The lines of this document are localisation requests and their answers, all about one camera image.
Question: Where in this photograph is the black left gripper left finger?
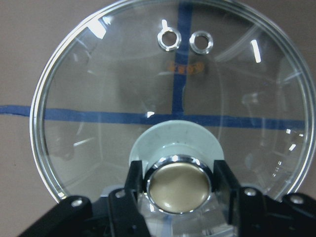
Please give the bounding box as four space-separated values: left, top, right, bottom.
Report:
108 160 151 237

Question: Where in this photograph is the glass pot lid with knob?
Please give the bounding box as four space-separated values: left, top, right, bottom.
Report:
23 0 316 237

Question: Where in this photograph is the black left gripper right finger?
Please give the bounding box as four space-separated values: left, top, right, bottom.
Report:
213 160 268 237

